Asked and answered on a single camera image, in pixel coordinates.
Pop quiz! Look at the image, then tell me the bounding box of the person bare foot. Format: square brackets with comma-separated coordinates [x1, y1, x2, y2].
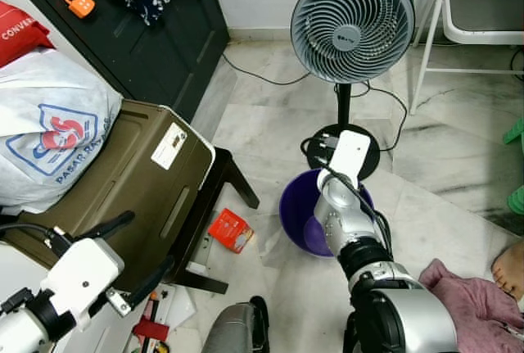
[491, 242, 524, 298]

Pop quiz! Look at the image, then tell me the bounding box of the green plastic stool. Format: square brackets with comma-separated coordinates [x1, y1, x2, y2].
[504, 118, 524, 215]

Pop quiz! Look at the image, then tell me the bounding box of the white plastic shopping bag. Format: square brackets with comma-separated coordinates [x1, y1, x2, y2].
[0, 48, 124, 213]

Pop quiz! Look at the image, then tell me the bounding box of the brown hard suitcase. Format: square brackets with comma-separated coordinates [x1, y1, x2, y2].
[0, 99, 216, 290]

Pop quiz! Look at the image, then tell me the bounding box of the grey robot left leg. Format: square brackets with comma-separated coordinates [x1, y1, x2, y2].
[201, 296, 271, 353]

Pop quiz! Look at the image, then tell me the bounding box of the purple plastic bucket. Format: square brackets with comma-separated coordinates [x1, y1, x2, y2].
[279, 169, 376, 258]

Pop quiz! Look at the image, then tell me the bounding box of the orange padlock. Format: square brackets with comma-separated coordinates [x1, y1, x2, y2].
[62, 0, 96, 19]

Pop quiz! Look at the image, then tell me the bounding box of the red bag white lettering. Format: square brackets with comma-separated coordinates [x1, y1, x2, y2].
[0, 1, 55, 69]

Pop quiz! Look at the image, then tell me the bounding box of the dark wooden stool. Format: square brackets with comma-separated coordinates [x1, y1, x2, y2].
[168, 147, 261, 295]

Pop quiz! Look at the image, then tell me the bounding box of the grey standing fan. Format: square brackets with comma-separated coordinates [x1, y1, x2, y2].
[290, 0, 417, 180]

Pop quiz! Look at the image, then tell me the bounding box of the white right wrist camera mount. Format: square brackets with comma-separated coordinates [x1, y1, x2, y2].
[327, 129, 371, 183]

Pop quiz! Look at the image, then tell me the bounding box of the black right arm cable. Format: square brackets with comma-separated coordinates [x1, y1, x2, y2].
[300, 136, 392, 256]

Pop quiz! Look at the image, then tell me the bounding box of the black drawer cabinet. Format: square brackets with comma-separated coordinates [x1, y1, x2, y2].
[0, 0, 232, 124]

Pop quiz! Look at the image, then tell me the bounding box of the small red box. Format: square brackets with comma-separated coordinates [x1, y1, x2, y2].
[208, 208, 255, 254]

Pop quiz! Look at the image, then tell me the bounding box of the pink crumpled cloth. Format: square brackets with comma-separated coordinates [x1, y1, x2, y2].
[419, 259, 524, 353]

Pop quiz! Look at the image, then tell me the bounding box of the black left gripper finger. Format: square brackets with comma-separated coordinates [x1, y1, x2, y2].
[78, 210, 136, 245]
[123, 255, 177, 313]

